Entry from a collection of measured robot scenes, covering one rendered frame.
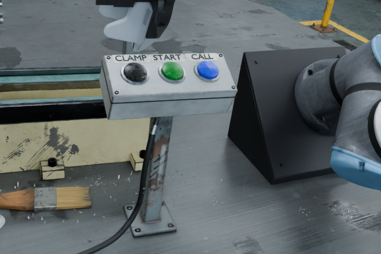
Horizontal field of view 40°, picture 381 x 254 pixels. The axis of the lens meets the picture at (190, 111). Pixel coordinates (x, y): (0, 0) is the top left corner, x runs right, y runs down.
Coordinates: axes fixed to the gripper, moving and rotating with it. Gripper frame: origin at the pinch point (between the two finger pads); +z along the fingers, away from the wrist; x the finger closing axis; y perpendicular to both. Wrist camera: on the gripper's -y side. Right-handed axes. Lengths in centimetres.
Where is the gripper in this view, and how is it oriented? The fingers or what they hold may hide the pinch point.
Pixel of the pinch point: (143, 41)
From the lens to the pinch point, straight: 62.6
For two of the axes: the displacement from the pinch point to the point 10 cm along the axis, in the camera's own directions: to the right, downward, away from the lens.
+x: 2.6, 7.9, -5.5
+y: -9.3, 0.5, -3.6
